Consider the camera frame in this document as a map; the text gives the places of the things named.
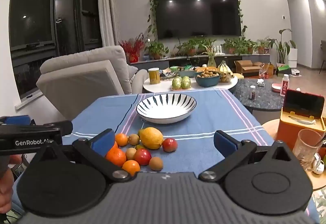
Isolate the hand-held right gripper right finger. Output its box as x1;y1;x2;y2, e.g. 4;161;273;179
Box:
198;130;300;182

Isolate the floral patterned cloth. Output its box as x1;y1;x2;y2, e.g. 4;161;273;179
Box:
312;188;326;224

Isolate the white floor appliance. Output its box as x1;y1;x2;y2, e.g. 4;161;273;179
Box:
288;48;298;68

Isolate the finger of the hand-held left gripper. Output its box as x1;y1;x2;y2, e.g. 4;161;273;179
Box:
0;115;35;126
0;120;73;135

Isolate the row of potted green plants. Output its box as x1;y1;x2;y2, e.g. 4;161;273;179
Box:
145;37;271;60

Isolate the white round gadget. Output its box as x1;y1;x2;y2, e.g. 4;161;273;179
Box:
312;153;325;173

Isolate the yellow can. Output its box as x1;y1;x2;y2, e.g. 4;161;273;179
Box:
148;68;161;84

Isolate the pile of snack packets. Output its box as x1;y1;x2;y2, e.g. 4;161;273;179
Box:
159;67;180;79

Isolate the yellow lemon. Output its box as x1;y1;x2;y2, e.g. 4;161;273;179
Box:
140;127;164;150

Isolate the grey cushion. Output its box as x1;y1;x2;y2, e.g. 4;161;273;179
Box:
127;65;139;83

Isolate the green and black box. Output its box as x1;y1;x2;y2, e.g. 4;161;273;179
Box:
276;65;292;77

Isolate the teal bowl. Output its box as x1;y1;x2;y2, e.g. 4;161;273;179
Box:
195;72;221;87

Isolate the pile of longans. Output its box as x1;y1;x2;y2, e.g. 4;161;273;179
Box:
197;72;219;79

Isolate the person's left hand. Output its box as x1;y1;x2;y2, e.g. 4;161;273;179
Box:
0;156;23;214

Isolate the white bottle red label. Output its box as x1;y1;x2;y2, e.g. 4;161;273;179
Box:
280;74;289;97

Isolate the black flat television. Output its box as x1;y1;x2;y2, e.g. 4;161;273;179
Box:
154;0;242;39

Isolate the pale smooth orange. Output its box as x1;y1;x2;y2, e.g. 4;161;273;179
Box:
115;133;128;147
122;160;141;176

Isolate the bunch of bananas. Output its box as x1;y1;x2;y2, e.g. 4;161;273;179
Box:
216;60;235;83

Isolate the clear glass cup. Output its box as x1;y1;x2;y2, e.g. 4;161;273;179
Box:
292;129;324;170

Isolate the red cased phone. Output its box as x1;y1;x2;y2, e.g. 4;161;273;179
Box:
283;89;326;119

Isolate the tall leafy potted plant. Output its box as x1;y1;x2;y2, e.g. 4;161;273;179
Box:
267;29;297;68

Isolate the white curtain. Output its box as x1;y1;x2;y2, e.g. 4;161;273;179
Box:
97;0;121;47

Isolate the dark window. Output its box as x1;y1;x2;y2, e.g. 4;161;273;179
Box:
9;0;104;99

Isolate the red apple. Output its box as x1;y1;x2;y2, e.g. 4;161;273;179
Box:
162;138;178;152
134;148;152;166

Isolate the round white table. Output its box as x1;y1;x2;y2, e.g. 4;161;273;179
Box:
143;75;238;93

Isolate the beige armchair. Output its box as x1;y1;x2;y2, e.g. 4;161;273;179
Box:
36;45;149;121

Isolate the dark marble table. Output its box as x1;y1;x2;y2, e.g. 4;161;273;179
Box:
233;78;287;112

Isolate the red berry arrangement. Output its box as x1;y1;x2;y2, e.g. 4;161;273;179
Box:
120;33;145;63

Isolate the round wooden side table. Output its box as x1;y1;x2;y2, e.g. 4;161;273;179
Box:
262;118;326;191

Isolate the blue striped tablecloth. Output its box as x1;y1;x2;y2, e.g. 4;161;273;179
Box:
11;88;322;224

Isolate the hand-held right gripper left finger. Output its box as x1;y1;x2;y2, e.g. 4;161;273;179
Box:
33;129;135;184

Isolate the wrapped green apples tray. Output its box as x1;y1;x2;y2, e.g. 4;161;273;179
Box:
172;76;192;90

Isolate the striped white bowl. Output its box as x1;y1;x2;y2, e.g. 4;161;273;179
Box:
136;93;197;124

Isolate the orange storage box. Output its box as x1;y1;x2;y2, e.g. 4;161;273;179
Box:
276;109;326;149

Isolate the glass vase with green stems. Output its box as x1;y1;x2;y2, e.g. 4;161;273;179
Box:
202;44;222;68

